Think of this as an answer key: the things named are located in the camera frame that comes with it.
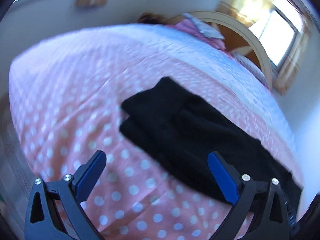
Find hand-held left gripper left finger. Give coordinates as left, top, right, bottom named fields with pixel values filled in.
left=24, top=150, right=108, bottom=240

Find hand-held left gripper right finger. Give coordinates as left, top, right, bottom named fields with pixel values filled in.
left=207, top=151, right=293, bottom=240

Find black pants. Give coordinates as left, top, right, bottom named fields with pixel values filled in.
left=119, top=77, right=303, bottom=203

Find bed with pink dotted sheet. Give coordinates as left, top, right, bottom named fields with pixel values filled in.
left=9, top=22, right=304, bottom=240

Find striped pillow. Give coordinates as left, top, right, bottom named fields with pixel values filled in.
left=231, top=51, right=269, bottom=85

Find cream and wood arched headboard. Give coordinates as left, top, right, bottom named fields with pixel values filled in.
left=186, top=10, right=273, bottom=90

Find grey dotted pillow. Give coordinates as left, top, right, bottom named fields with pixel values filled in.
left=184, top=14, right=225, bottom=40

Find pink folded blanket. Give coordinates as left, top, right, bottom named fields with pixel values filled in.
left=172, top=19, right=227, bottom=52

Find window behind headboard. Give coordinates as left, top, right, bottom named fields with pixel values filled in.
left=249, top=0, right=305, bottom=67

